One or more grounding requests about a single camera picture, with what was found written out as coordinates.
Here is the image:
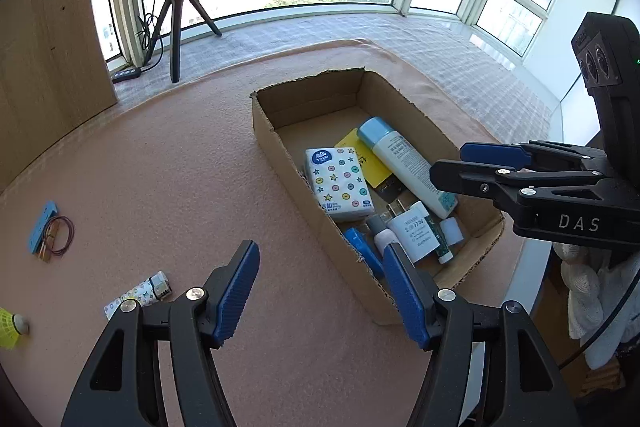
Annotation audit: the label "brown elastic band loops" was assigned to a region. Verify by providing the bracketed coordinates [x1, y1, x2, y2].
[42, 216, 76, 256]

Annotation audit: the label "blue plastic holder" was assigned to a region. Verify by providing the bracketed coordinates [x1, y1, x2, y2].
[27, 201, 60, 255]

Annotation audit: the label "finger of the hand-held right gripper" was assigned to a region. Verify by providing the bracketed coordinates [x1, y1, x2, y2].
[460, 140, 608, 178]
[429, 159, 616, 214]

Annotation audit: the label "yellow shuttlecock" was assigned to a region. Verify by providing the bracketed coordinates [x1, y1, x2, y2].
[0, 306, 31, 350]

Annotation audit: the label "thin black cable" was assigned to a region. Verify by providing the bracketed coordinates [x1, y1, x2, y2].
[557, 252, 640, 368]

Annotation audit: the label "patterned tissue pack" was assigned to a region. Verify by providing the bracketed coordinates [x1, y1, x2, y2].
[304, 147, 376, 223]

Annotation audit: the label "cardboard box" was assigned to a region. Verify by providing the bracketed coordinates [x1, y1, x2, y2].
[250, 67, 506, 327]

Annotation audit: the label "black tripod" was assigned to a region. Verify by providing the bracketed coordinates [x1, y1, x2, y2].
[144, 0, 223, 84]

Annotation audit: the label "pink felt mat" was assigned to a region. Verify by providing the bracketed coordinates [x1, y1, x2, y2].
[0, 38, 526, 427]

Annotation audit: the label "wooden clothespin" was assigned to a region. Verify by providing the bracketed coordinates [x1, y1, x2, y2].
[39, 232, 57, 264]

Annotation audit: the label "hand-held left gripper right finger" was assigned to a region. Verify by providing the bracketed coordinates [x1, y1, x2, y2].
[381, 242, 583, 427]

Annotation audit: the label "patterned white lighter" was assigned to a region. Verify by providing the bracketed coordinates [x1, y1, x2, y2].
[104, 271, 173, 322]

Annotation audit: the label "white cloth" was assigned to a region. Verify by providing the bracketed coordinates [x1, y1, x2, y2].
[552, 242, 640, 370]

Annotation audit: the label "wooden cabinet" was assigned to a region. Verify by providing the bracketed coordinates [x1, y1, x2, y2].
[0, 0, 121, 195]

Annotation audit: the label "yellow and grey packet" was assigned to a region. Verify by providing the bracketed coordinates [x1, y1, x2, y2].
[334, 128, 407, 208]

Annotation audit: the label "green lip balm tube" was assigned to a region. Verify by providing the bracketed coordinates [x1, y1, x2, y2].
[425, 216, 465, 265]

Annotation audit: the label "white charger plug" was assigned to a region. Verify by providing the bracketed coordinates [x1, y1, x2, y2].
[386, 201, 441, 264]

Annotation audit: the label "pink bottle with grey cap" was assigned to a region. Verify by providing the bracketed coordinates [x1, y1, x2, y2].
[366, 214, 401, 258]

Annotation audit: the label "white bottle with blue cap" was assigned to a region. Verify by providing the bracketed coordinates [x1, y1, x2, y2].
[357, 117, 459, 220]

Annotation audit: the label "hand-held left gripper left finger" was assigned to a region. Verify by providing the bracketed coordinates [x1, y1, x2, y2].
[61, 239, 262, 427]

